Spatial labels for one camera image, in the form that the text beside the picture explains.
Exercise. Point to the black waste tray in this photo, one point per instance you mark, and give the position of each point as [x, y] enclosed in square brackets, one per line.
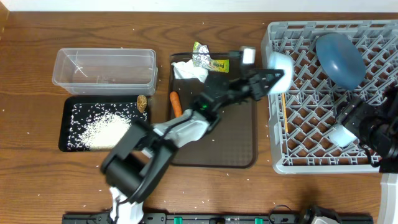
[80, 110]

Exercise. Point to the aluminium foil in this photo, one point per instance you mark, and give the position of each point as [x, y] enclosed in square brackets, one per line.
[200, 56]

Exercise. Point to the spilled white rice pile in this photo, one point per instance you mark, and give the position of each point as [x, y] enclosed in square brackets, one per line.
[104, 132]

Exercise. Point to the white napkin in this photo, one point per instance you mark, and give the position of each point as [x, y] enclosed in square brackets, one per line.
[186, 70]

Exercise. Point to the light blue cup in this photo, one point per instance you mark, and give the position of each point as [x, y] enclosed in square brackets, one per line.
[340, 136]

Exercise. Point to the brown food scrap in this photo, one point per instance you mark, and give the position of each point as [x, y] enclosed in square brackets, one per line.
[141, 103]

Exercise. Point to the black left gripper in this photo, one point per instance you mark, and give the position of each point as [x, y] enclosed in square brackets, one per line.
[254, 86]

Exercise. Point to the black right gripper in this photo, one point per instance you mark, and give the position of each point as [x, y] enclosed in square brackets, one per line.
[348, 117]

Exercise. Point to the black rail at table edge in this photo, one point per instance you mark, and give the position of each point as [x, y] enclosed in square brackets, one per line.
[280, 214]

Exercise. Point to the wooden chopstick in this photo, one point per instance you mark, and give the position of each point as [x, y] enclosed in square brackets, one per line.
[284, 113]

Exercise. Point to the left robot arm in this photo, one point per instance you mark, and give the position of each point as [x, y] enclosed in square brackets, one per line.
[136, 164]

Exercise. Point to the clear plastic bin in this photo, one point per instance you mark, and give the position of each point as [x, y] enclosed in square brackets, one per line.
[106, 71]

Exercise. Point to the yellow green candy wrapper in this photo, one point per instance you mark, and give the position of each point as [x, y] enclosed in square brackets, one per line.
[219, 65]

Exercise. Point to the dark blue plate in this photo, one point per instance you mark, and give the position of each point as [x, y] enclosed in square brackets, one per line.
[341, 60]

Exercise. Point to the orange carrot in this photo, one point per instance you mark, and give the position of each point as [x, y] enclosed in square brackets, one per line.
[175, 102]

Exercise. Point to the dark brown serving tray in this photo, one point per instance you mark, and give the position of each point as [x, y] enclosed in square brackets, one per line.
[233, 142]

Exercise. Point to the grey plastic dishwasher rack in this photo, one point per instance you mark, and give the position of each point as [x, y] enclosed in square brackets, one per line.
[313, 99]

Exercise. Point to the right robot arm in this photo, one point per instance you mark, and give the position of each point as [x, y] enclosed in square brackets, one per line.
[384, 157]

